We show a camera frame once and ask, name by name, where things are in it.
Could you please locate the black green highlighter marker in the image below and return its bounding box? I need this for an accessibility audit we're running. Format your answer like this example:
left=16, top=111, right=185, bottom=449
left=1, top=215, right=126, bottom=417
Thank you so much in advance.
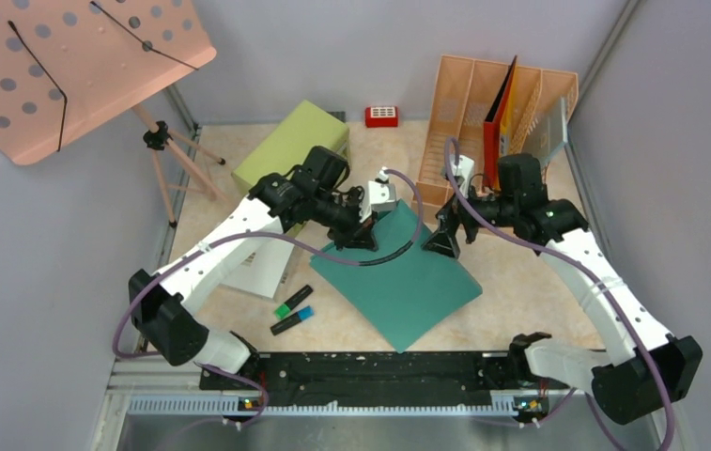
left=273, top=285, right=314, bottom=320

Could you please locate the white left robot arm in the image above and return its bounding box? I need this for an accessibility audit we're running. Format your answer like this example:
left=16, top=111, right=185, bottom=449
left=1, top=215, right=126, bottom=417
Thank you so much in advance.
left=128, top=146, right=398, bottom=389

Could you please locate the black blue highlighter marker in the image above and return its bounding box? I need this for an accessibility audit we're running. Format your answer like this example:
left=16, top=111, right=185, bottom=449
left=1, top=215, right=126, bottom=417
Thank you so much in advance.
left=270, top=306, right=315, bottom=336

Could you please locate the white paper booklet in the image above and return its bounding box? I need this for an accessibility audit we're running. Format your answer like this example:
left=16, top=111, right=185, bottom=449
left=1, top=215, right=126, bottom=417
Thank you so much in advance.
left=219, top=240, right=294, bottom=300

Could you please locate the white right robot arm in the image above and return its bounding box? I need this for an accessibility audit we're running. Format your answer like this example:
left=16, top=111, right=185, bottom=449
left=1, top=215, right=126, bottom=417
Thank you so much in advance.
left=425, top=154, right=703, bottom=425

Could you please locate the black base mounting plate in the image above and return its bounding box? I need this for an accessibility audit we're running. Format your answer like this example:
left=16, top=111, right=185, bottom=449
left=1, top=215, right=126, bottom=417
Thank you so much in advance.
left=199, top=350, right=571, bottom=409

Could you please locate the beige plastic file organizer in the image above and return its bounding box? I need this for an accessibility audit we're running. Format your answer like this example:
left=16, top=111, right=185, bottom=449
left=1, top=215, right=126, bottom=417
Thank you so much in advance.
left=416, top=55, right=579, bottom=216

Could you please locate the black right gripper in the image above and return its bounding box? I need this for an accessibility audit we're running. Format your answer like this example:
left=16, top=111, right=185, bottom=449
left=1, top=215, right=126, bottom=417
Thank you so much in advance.
left=422, top=178, right=518, bottom=258

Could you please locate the red folder in organizer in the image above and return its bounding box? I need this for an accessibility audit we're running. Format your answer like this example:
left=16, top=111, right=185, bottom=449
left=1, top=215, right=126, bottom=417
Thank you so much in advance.
left=482, top=55, right=518, bottom=190

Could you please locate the teal plastic folder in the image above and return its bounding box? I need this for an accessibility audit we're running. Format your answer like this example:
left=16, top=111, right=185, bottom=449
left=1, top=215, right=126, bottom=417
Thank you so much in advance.
left=310, top=225, right=483, bottom=352

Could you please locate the yellow plastic clip folder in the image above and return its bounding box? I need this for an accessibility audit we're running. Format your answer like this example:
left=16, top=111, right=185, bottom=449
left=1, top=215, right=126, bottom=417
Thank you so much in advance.
left=499, top=56, right=518, bottom=157

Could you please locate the green metal drawer cabinet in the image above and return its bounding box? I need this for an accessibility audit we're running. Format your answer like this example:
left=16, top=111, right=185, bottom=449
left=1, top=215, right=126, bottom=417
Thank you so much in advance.
left=232, top=100, right=350, bottom=194

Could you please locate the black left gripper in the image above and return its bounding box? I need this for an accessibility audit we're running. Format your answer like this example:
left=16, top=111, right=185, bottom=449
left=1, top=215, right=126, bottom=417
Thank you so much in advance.
left=311, top=188, right=379, bottom=250

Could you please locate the red small box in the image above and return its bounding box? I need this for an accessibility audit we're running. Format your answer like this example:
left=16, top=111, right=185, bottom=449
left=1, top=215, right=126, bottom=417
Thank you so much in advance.
left=363, top=105, right=399, bottom=128

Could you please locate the light blue hardcover book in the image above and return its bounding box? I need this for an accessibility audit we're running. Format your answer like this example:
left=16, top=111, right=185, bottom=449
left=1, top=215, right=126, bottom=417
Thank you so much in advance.
left=522, top=97, right=569, bottom=169

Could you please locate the pink music stand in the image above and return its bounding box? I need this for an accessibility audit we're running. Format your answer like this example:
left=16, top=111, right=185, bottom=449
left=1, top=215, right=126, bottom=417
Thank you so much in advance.
left=0, top=1, right=223, bottom=200

